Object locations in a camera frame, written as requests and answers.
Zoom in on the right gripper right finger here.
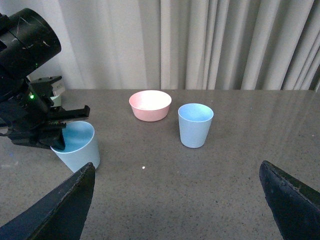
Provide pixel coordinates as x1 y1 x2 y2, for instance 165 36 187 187
259 161 320 240

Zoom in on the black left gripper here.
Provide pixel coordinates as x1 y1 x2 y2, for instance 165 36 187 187
0 75 90 150

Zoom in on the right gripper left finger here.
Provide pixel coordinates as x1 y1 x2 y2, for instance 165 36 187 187
0 162 96 240

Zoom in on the blue cup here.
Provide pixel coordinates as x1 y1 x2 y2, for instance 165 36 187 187
51 121 100 173
178 103 214 149

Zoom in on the pink bowl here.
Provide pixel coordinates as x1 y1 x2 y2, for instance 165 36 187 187
129 90 172 122

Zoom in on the grey pleated curtain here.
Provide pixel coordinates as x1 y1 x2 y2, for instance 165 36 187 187
0 0 320 91

